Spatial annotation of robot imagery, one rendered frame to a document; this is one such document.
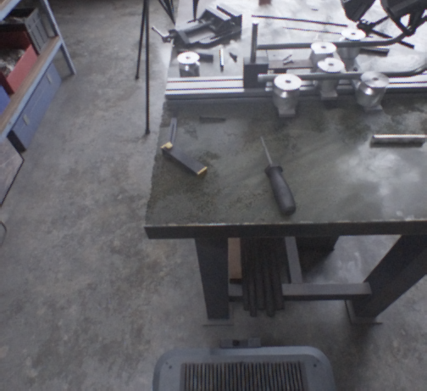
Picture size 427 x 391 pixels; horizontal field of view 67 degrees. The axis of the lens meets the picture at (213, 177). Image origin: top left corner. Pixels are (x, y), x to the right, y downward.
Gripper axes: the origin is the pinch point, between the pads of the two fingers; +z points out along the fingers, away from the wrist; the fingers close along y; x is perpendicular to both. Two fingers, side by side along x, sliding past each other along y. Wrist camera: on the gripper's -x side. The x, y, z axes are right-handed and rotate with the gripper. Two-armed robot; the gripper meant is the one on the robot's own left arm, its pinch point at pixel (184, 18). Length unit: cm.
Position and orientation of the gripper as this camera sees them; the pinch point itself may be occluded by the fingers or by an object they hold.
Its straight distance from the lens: 76.5
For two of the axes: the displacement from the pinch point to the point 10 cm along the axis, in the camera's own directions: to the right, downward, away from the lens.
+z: 0.3, 7.6, 6.5
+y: -10.0, 0.0, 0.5
